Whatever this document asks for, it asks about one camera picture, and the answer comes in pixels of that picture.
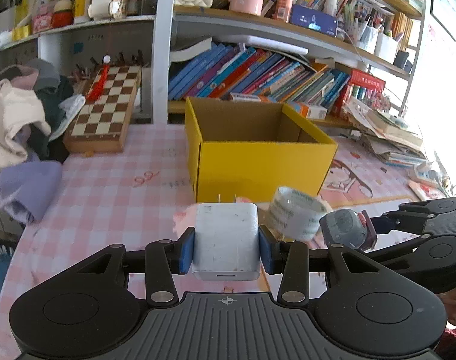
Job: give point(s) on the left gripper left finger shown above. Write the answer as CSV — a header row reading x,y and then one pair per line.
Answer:
x,y
163,259

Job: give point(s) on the white metal bookshelf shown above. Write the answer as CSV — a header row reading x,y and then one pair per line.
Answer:
x,y
372,36

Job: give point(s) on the yellow cardboard box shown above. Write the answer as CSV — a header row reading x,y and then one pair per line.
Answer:
x,y
250,149

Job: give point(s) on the white power adapter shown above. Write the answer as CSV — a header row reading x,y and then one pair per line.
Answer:
x,y
226,242

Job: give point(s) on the blue white medicine box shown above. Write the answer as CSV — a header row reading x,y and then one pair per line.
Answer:
x,y
312,112

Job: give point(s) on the pink plush toy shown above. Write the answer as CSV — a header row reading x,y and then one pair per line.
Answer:
x,y
187,218

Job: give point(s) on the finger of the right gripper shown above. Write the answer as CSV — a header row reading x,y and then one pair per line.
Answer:
x,y
408,255
404,221

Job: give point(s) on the row of leaning books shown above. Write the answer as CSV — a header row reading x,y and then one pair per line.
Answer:
x,y
219,69

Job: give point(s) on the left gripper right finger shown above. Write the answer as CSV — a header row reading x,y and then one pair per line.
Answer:
x,y
289,259

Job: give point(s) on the pink lotion bottle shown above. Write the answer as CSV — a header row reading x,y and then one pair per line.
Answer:
x,y
283,10

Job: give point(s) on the grey toy car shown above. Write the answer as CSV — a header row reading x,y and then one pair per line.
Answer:
x,y
350,228

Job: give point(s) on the white orange toothbrush box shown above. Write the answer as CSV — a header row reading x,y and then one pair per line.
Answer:
x,y
238,97

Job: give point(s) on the stack of papers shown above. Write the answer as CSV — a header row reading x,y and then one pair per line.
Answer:
x,y
385,135

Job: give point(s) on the pile of clothes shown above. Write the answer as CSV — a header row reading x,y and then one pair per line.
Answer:
x,y
37,104

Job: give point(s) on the smartphone on shelf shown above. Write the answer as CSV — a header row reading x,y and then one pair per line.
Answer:
x,y
314,19

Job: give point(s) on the wooden chess board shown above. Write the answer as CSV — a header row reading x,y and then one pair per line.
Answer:
x,y
102,127

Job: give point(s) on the red tassel ornament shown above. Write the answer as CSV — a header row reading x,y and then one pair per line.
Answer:
x,y
97,87

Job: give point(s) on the clear printed tape roll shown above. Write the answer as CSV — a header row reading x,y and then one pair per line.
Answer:
x,y
294,214

